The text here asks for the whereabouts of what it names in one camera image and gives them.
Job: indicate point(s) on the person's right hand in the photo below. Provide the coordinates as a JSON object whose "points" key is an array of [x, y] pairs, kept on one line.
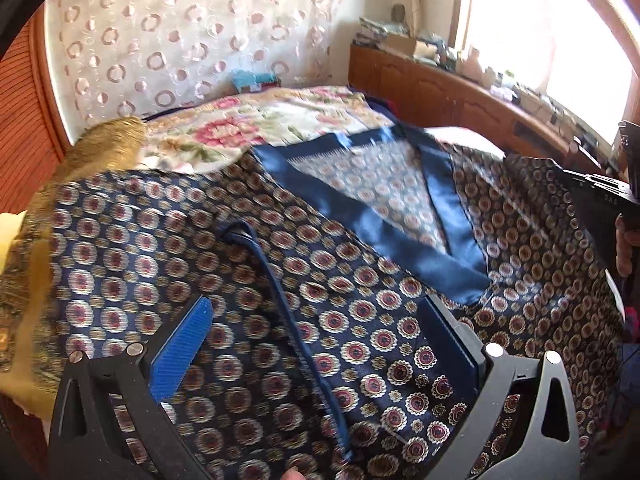
{"points": [[629, 250]]}

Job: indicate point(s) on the window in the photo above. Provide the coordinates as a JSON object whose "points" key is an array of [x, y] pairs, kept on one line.
{"points": [[545, 25]]}

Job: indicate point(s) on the cream cloth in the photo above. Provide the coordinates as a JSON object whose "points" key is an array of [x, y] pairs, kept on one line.
{"points": [[12, 235]]}

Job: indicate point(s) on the blue box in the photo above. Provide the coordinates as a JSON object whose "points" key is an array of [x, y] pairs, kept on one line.
{"points": [[255, 81]]}

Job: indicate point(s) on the wooden cabinet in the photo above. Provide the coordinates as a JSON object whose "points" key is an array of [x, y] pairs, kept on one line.
{"points": [[425, 90]]}

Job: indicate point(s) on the floral bedspread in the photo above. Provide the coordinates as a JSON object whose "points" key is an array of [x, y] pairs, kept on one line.
{"points": [[240, 130]]}

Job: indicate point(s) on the navy medallion patterned garment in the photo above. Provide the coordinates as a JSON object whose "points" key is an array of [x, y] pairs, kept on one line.
{"points": [[300, 270]]}

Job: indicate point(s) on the golden patterned blanket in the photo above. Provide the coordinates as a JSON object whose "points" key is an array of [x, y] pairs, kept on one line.
{"points": [[60, 195]]}

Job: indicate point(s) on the cardboard box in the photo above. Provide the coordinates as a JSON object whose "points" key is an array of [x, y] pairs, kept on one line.
{"points": [[397, 45]]}

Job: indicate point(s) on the folded patterned cloth pile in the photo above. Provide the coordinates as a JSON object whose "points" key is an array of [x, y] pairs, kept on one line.
{"points": [[377, 29]]}

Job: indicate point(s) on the white sheet with red flowers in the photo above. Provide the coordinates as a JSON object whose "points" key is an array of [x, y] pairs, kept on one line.
{"points": [[465, 142]]}

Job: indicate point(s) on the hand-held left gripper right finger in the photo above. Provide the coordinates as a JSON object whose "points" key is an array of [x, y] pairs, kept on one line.
{"points": [[452, 345]]}

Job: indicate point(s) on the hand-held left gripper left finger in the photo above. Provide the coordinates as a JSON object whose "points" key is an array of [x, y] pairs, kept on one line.
{"points": [[181, 347]]}

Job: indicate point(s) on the sheer curtain with circles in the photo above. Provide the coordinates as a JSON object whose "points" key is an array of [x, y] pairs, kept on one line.
{"points": [[190, 35]]}

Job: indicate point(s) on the wooden slatted panel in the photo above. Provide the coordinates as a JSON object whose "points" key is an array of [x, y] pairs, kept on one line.
{"points": [[25, 120]]}

